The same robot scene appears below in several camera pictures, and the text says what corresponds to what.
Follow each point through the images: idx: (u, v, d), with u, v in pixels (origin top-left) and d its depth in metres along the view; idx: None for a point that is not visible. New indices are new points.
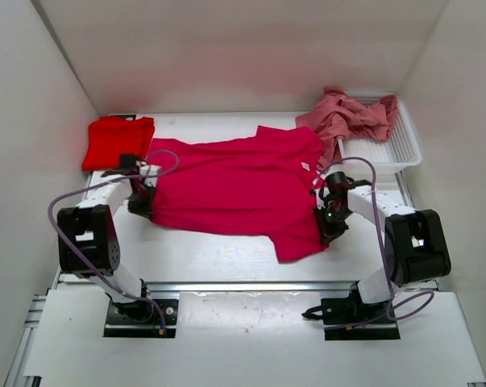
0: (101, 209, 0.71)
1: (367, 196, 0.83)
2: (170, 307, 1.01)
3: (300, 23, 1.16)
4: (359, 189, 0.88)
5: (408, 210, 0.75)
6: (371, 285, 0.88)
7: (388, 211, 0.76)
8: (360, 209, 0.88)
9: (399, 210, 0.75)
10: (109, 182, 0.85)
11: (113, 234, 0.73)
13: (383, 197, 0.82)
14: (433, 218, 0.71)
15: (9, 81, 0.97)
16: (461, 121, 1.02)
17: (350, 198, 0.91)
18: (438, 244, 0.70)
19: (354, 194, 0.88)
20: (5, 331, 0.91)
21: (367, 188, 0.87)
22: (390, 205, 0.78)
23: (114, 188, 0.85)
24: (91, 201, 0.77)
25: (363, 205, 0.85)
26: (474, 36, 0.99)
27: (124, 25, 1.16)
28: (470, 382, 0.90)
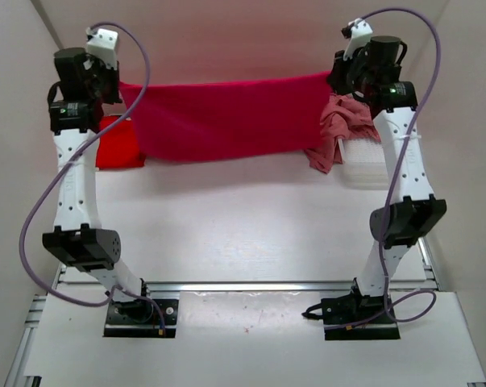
0: (90, 236, 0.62)
1: (396, 139, 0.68)
2: (170, 306, 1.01)
3: (299, 22, 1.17)
4: (396, 114, 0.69)
5: (423, 192, 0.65)
6: (367, 273, 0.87)
7: (406, 185, 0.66)
8: (383, 139, 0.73)
9: (413, 190, 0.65)
10: (73, 164, 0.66)
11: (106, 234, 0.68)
13: (410, 154, 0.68)
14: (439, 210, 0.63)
15: (11, 81, 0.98)
16: (461, 119, 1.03)
17: (379, 118, 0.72)
18: (427, 229, 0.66)
19: (386, 119, 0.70)
20: (5, 330, 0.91)
21: (403, 119, 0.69)
22: (411, 174, 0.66)
23: (83, 168, 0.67)
24: (69, 214, 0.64)
25: (388, 144, 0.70)
26: (473, 36, 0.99)
27: (125, 25, 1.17)
28: (470, 382, 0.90)
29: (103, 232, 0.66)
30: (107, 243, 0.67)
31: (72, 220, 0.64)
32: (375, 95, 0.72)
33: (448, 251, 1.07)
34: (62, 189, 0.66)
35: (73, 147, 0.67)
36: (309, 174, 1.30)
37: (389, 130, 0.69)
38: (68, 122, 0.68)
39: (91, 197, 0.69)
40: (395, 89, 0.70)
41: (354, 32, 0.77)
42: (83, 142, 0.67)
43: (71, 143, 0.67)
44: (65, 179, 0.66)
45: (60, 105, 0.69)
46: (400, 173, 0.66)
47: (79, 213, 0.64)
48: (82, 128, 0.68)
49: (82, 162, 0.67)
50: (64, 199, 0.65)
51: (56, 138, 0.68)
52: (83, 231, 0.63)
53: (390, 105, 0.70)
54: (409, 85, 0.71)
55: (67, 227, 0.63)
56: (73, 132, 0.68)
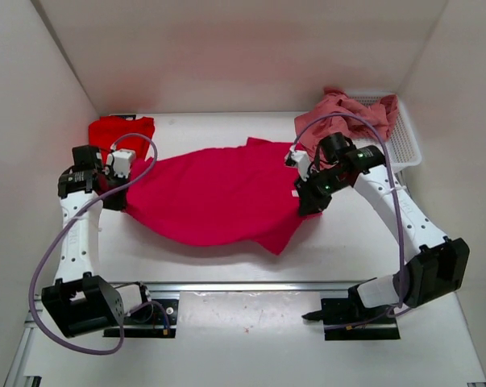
0: (92, 283, 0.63)
1: (385, 194, 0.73)
2: (170, 307, 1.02)
3: (300, 23, 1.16)
4: (373, 174, 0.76)
5: (437, 235, 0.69)
6: (372, 292, 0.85)
7: (416, 234, 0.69)
8: (370, 198, 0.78)
9: (426, 235, 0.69)
10: (78, 218, 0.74)
11: (109, 290, 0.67)
13: (405, 204, 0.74)
14: (463, 249, 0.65)
15: (10, 81, 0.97)
16: (462, 120, 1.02)
17: (359, 182, 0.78)
18: (458, 275, 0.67)
19: (367, 181, 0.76)
20: (5, 331, 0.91)
21: (382, 176, 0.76)
22: (416, 222, 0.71)
23: (87, 222, 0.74)
24: (72, 266, 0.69)
25: (378, 201, 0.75)
26: (474, 36, 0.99)
27: (125, 25, 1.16)
28: (470, 382, 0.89)
29: (107, 288, 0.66)
30: (111, 301, 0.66)
31: (74, 269, 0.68)
32: (347, 164, 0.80)
33: None
34: (65, 245, 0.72)
35: (78, 205, 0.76)
36: None
37: (374, 189, 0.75)
38: (76, 186, 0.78)
39: (94, 251, 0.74)
40: (362, 154, 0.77)
41: (295, 159, 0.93)
42: (87, 200, 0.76)
43: (76, 202, 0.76)
44: (70, 234, 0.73)
45: (69, 175, 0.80)
46: (405, 224, 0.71)
47: (82, 263, 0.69)
48: (87, 189, 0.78)
49: (86, 216, 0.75)
50: (67, 253, 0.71)
51: (62, 201, 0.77)
52: (85, 279, 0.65)
53: (364, 167, 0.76)
54: (374, 149, 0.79)
55: (68, 278, 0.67)
56: (79, 193, 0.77)
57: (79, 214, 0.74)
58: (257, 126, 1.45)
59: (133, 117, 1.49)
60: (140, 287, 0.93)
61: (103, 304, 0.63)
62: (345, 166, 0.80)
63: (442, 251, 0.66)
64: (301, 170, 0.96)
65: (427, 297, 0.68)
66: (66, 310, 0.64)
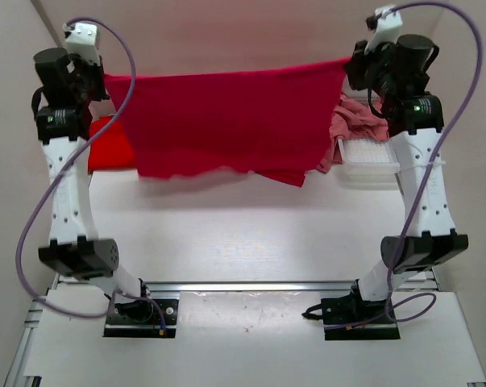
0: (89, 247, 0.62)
1: (417, 167, 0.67)
2: (170, 307, 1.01)
3: (300, 22, 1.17)
4: (418, 136, 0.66)
5: (445, 226, 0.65)
6: (370, 280, 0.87)
7: (425, 217, 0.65)
8: (400, 158, 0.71)
9: (434, 225, 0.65)
10: (65, 174, 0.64)
11: (103, 245, 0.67)
13: (433, 184, 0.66)
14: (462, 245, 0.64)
15: (10, 81, 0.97)
16: (462, 120, 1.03)
17: (400, 138, 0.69)
18: (443, 260, 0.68)
19: (407, 142, 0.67)
20: (4, 331, 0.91)
21: (427, 143, 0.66)
22: (432, 206, 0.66)
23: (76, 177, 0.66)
24: (64, 226, 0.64)
25: (406, 168, 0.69)
26: (473, 36, 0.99)
27: (125, 25, 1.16)
28: (470, 382, 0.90)
29: (100, 242, 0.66)
30: (105, 254, 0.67)
31: (68, 230, 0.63)
32: (396, 110, 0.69)
33: None
34: (56, 201, 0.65)
35: (64, 157, 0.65)
36: (309, 173, 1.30)
37: (410, 154, 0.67)
38: (56, 130, 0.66)
39: (86, 205, 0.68)
40: (418, 107, 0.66)
41: (380, 24, 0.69)
42: (73, 151, 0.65)
43: (62, 152, 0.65)
44: (58, 190, 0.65)
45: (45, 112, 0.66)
46: (421, 205, 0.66)
47: (75, 225, 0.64)
48: (71, 138, 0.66)
49: (74, 172, 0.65)
50: (58, 210, 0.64)
51: (44, 148, 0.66)
52: (80, 243, 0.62)
53: (413, 126, 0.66)
54: (435, 106, 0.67)
55: (63, 238, 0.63)
56: (63, 142, 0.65)
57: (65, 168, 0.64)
58: None
59: None
60: (140, 285, 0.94)
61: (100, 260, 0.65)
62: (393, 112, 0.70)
63: (442, 243, 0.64)
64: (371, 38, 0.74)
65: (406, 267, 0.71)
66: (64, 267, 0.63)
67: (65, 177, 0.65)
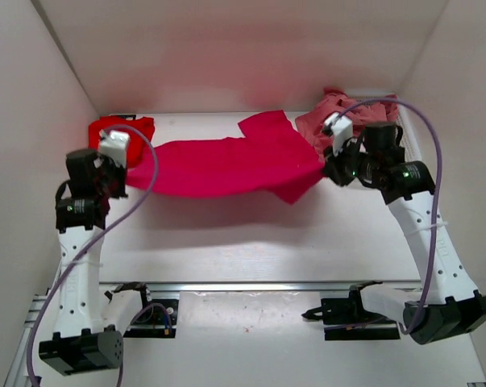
0: (90, 343, 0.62)
1: (421, 229, 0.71)
2: (170, 307, 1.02)
3: (300, 22, 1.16)
4: (415, 201, 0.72)
5: (466, 288, 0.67)
6: (376, 300, 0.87)
7: (444, 282, 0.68)
8: (404, 225, 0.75)
9: (454, 287, 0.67)
10: (77, 263, 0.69)
11: (109, 339, 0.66)
13: (442, 245, 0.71)
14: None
15: (11, 82, 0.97)
16: (462, 120, 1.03)
17: (396, 204, 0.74)
18: (474, 326, 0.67)
19: (406, 207, 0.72)
20: (4, 331, 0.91)
21: (425, 207, 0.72)
22: (447, 270, 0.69)
23: (86, 267, 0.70)
24: (71, 318, 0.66)
25: (411, 232, 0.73)
26: (475, 35, 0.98)
27: (125, 25, 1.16)
28: (470, 382, 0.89)
29: (106, 336, 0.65)
30: (110, 349, 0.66)
31: (73, 325, 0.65)
32: (388, 179, 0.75)
33: None
34: (64, 293, 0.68)
35: (78, 245, 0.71)
36: None
37: (413, 218, 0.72)
38: (75, 218, 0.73)
39: (94, 299, 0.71)
40: (407, 173, 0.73)
41: (334, 130, 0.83)
42: (89, 239, 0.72)
43: (75, 240, 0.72)
44: (68, 280, 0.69)
45: (67, 202, 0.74)
46: (436, 269, 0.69)
47: (80, 318, 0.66)
48: (87, 225, 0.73)
49: (85, 260, 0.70)
50: (65, 303, 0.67)
51: (60, 235, 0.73)
52: (83, 339, 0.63)
53: (407, 190, 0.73)
54: (422, 169, 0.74)
55: (66, 333, 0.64)
56: (79, 230, 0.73)
57: (80, 260, 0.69)
58: None
59: (133, 117, 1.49)
60: (139, 289, 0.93)
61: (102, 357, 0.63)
62: (385, 181, 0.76)
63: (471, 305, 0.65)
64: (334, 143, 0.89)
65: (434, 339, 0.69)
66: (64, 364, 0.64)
67: (76, 265, 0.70)
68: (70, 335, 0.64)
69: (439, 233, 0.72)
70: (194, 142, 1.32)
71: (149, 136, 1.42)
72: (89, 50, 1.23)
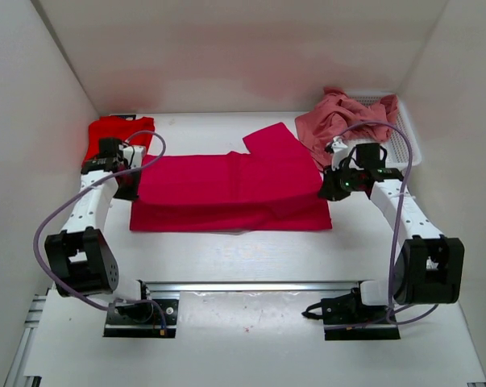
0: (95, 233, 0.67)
1: (392, 197, 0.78)
2: (170, 307, 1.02)
3: (300, 22, 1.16)
4: (387, 183, 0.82)
5: (433, 232, 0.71)
6: (372, 289, 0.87)
7: (411, 228, 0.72)
8: (382, 205, 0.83)
9: (421, 231, 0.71)
10: (93, 187, 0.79)
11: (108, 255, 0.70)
13: (409, 206, 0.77)
14: (458, 248, 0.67)
15: (10, 82, 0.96)
16: (461, 121, 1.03)
17: (374, 190, 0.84)
18: (453, 278, 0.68)
19: (379, 188, 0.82)
20: (5, 331, 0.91)
21: (396, 186, 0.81)
22: (415, 220, 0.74)
23: (100, 193, 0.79)
24: (78, 221, 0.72)
25: (387, 206, 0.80)
26: (475, 36, 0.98)
27: (125, 25, 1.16)
28: (470, 382, 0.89)
29: (105, 246, 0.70)
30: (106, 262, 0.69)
31: (79, 224, 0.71)
32: (368, 177, 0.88)
33: None
34: (76, 205, 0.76)
35: (96, 180, 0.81)
36: None
37: (384, 193, 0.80)
38: (97, 165, 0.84)
39: (100, 221, 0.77)
40: (382, 169, 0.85)
41: (335, 148, 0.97)
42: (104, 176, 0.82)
43: (94, 177, 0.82)
44: (82, 198, 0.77)
45: (93, 159, 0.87)
46: (404, 218, 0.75)
47: (87, 220, 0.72)
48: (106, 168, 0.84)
49: (101, 189, 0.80)
50: (76, 211, 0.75)
51: (83, 176, 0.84)
52: (86, 230, 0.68)
53: (378, 176, 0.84)
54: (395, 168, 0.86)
55: (72, 229, 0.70)
56: (99, 171, 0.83)
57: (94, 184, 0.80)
58: (256, 126, 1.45)
59: (133, 117, 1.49)
60: (140, 286, 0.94)
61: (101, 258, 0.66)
62: (366, 178, 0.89)
63: (440, 250, 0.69)
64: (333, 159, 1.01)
65: (418, 297, 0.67)
66: (62, 262, 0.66)
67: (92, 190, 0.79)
68: (76, 230, 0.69)
69: (407, 201, 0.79)
70: (194, 156, 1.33)
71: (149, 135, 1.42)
72: (89, 51, 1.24)
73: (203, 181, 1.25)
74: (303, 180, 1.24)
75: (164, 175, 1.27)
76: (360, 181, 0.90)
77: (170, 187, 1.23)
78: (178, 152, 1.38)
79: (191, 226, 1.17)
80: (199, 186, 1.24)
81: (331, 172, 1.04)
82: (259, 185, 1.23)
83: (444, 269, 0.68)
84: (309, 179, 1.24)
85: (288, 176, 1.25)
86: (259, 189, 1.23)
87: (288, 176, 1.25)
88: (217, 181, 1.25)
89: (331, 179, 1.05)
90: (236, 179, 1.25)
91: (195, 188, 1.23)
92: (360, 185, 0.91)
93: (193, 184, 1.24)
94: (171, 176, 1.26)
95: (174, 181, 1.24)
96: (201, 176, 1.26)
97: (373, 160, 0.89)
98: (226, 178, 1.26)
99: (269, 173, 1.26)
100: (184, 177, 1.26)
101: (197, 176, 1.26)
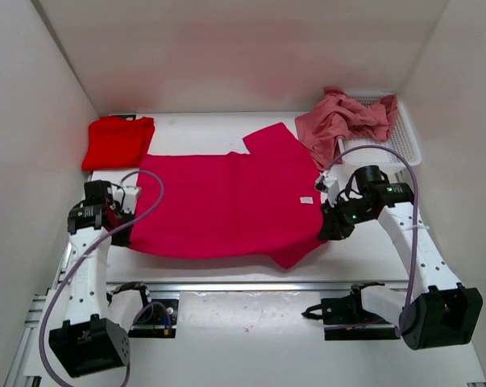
0: (99, 324, 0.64)
1: (404, 229, 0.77)
2: (170, 307, 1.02)
3: (300, 22, 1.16)
4: (397, 209, 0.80)
5: (450, 280, 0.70)
6: (375, 301, 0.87)
7: (425, 274, 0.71)
8: (392, 233, 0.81)
9: (437, 280, 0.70)
10: (86, 256, 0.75)
11: (118, 333, 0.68)
13: (424, 243, 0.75)
14: (476, 300, 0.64)
15: (10, 81, 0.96)
16: (461, 121, 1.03)
17: (383, 214, 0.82)
18: (467, 327, 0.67)
19: (390, 214, 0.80)
20: (5, 331, 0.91)
21: (407, 213, 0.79)
22: (430, 264, 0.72)
23: (96, 260, 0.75)
24: (80, 305, 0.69)
25: (397, 235, 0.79)
26: (475, 35, 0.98)
27: (125, 25, 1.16)
28: (470, 382, 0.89)
29: (114, 325, 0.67)
30: (117, 339, 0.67)
31: (82, 311, 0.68)
32: (375, 196, 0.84)
33: (448, 252, 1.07)
34: (75, 284, 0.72)
35: (87, 243, 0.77)
36: None
37: (396, 222, 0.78)
38: (85, 221, 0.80)
39: (102, 291, 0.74)
40: (391, 189, 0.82)
41: (326, 182, 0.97)
42: (97, 236, 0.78)
43: (85, 239, 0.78)
44: (78, 272, 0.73)
45: (79, 210, 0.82)
46: (419, 263, 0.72)
47: (90, 304, 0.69)
48: (96, 224, 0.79)
49: (94, 254, 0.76)
50: (75, 293, 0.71)
51: (72, 237, 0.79)
52: (93, 321, 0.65)
53: (389, 200, 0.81)
54: (404, 185, 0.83)
55: (75, 319, 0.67)
56: (89, 230, 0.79)
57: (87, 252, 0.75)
58: (256, 126, 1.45)
59: (133, 117, 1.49)
60: (139, 289, 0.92)
61: (110, 344, 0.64)
62: (373, 199, 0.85)
63: (455, 297, 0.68)
64: (329, 195, 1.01)
65: (430, 345, 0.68)
66: (72, 355, 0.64)
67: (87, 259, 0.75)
68: (80, 322, 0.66)
69: (421, 235, 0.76)
70: (196, 156, 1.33)
71: (149, 136, 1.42)
72: (89, 50, 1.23)
73: (203, 191, 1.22)
74: (304, 179, 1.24)
75: (165, 174, 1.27)
76: (369, 203, 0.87)
77: (168, 196, 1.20)
78: (179, 152, 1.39)
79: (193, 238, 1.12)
80: (198, 195, 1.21)
81: (332, 209, 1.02)
82: (259, 188, 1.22)
83: (461, 318, 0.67)
84: (309, 178, 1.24)
85: (288, 175, 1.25)
86: (259, 189, 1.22)
87: (288, 176, 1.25)
88: (217, 190, 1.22)
89: (334, 216, 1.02)
90: (236, 181, 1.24)
91: (194, 197, 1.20)
92: (370, 206, 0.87)
93: (193, 193, 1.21)
94: (168, 185, 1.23)
95: (172, 189, 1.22)
96: (201, 186, 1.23)
97: (376, 181, 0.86)
98: (226, 185, 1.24)
99: (269, 173, 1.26)
100: (182, 185, 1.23)
101: (195, 185, 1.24)
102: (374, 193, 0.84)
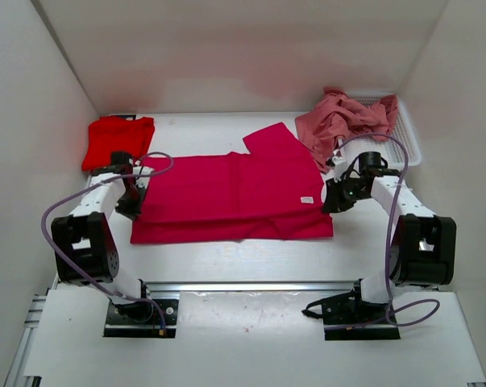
0: (96, 217, 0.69)
1: (391, 189, 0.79)
2: (170, 307, 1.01)
3: (300, 22, 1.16)
4: (385, 177, 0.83)
5: (427, 212, 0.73)
6: (371, 284, 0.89)
7: (406, 209, 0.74)
8: (381, 199, 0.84)
9: (416, 211, 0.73)
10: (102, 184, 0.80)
11: (111, 244, 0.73)
13: (405, 193, 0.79)
14: (448, 226, 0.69)
15: (10, 82, 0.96)
16: (461, 121, 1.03)
17: (375, 185, 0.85)
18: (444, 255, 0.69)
19: (378, 181, 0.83)
20: (5, 331, 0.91)
21: (393, 179, 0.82)
22: (409, 203, 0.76)
23: (108, 189, 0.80)
24: (85, 208, 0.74)
25: (384, 196, 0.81)
26: (475, 36, 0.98)
27: (125, 26, 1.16)
28: (470, 382, 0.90)
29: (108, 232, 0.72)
30: (110, 247, 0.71)
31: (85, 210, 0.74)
32: (367, 176, 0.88)
33: None
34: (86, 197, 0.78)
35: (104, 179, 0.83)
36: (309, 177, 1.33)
37: (383, 185, 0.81)
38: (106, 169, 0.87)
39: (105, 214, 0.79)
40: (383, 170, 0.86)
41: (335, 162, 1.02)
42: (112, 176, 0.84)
43: (104, 177, 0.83)
44: (90, 193, 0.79)
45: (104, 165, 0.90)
46: (400, 202, 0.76)
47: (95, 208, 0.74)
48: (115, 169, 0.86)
49: (108, 185, 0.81)
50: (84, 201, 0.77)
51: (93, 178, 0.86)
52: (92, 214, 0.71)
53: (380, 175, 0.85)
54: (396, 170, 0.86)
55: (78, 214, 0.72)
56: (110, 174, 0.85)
57: (105, 181, 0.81)
58: (256, 126, 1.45)
59: (133, 117, 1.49)
60: (140, 285, 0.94)
61: (101, 237, 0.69)
62: (366, 181, 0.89)
63: (434, 228, 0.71)
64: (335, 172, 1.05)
65: (412, 275, 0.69)
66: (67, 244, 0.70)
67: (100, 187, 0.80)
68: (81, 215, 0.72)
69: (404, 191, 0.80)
70: (197, 156, 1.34)
71: (149, 135, 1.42)
72: (89, 51, 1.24)
73: (205, 191, 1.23)
74: (305, 179, 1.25)
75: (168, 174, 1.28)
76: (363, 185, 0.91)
77: (172, 197, 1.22)
78: (178, 152, 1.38)
79: (191, 235, 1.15)
80: (201, 195, 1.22)
81: (334, 185, 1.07)
82: (259, 187, 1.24)
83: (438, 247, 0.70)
84: (310, 178, 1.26)
85: (288, 175, 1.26)
86: (260, 189, 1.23)
87: (289, 176, 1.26)
88: (219, 189, 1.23)
89: (334, 192, 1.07)
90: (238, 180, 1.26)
91: (197, 197, 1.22)
92: (363, 187, 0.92)
93: (196, 194, 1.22)
94: (170, 185, 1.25)
95: (175, 189, 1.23)
96: (203, 185, 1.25)
97: (374, 164, 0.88)
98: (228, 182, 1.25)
99: (271, 172, 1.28)
100: (185, 185, 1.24)
101: (197, 185, 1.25)
102: (367, 175, 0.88)
